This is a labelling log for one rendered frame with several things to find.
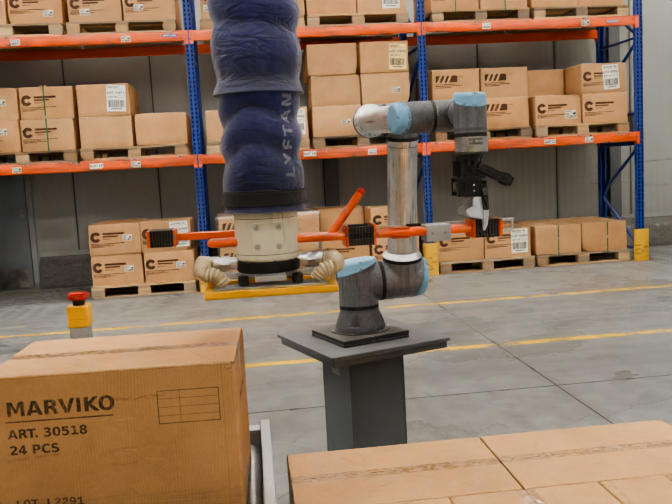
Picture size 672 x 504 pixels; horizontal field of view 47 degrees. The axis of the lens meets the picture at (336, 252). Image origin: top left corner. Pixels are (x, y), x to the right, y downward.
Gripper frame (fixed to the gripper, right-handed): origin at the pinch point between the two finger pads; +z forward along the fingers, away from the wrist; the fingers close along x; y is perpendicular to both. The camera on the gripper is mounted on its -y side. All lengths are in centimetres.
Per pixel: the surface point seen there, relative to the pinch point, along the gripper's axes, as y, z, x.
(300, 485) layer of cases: 55, 67, 6
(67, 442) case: 111, 44, 22
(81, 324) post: 120, 28, -44
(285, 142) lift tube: 54, -25, 10
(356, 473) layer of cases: 39, 67, 2
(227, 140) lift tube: 68, -27, 7
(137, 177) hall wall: 206, -17, -840
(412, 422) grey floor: -16, 121, -189
